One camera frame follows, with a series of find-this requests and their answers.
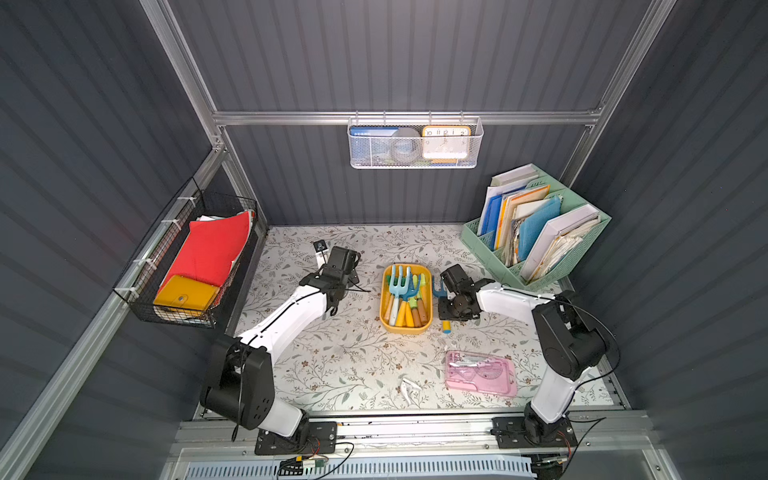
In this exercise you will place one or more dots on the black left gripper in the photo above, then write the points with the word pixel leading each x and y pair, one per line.
pixel 332 288

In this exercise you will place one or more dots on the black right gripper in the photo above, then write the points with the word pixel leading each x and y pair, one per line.
pixel 453 305

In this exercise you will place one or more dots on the blue rake yellow handle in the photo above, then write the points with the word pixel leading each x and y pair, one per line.
pixel 440 293
pixel 404 317

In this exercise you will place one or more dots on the light blue hand rake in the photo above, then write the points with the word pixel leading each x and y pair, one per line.
pixel 399 283

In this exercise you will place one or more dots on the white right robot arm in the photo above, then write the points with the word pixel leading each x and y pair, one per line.
pixel 571 339

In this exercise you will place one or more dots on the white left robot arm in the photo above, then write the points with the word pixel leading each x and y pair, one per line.
pixel 239 380

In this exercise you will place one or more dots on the yellow plastic storage box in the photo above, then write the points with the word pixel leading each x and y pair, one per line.
pixel 387 299

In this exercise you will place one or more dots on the blue box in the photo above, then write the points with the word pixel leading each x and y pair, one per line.
pixel 370 146

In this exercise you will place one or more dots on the green plastic file organizer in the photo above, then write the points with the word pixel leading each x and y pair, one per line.
pixel 482 246

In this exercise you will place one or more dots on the pink plastic pencil case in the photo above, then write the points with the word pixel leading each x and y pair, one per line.
pixel 480 373

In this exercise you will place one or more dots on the blue folder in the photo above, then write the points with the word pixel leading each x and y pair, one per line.
pixel 490 220

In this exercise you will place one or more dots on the white paper scrap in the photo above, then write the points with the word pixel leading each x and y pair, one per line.
pixel 407 389

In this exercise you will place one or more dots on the teal folder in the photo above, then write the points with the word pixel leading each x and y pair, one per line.
pixel 532 226

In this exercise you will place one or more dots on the stack of magazines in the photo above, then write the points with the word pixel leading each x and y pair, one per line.
pixel 510 243

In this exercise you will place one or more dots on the orange yellow book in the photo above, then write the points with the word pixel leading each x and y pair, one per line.
pixel 539 192

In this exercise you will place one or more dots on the white binder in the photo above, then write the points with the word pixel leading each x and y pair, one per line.
pixel 558 237

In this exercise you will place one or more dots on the red folder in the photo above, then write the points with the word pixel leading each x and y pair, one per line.
pixel 212 248

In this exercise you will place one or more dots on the grey tape roll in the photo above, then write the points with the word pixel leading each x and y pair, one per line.
pixel 405 146

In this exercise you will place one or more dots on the yellow white clock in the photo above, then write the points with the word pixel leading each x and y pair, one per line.
pixel 446 143

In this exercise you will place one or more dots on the yellow case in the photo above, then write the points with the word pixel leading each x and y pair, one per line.
pixel 185 293

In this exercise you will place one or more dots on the lime rake wooden handle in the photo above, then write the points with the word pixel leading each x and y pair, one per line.
pixel 420 302

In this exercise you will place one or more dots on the white wire wall basket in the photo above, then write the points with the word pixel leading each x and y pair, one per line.
pixel 418 123

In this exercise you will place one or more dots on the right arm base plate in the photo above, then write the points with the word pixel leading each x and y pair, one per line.
pixel 527 432

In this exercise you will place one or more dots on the black wire wall basket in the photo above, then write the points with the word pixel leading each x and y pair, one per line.
pixel 139 290

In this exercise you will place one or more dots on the white vented rail cover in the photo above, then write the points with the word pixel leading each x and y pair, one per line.
pixel 427 467

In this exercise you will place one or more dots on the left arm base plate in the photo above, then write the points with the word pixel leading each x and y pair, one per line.
pixel 310 438

